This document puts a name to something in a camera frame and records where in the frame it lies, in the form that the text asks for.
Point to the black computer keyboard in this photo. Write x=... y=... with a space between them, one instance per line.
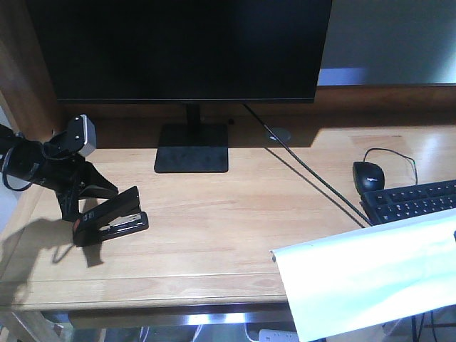
x=389 y=205

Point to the white paper sheet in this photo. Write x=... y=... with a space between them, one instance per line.
x=369 y=276

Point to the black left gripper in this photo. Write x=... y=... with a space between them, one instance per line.
x=73 y=180

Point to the grey desk cable grommet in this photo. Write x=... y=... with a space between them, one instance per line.
x=280 y=133

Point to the black computer mouse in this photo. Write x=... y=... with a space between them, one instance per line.
x=367 y=177

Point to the white power strip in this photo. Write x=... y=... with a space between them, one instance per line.
x=272 y=332

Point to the black computer monitor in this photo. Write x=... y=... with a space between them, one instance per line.
x=185 y=52

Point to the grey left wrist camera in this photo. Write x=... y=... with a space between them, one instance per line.
x=82 y=137

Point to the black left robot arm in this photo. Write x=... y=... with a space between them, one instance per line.
x=22 y=158

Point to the black stapler orange button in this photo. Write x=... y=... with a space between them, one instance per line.
x=114 y=218

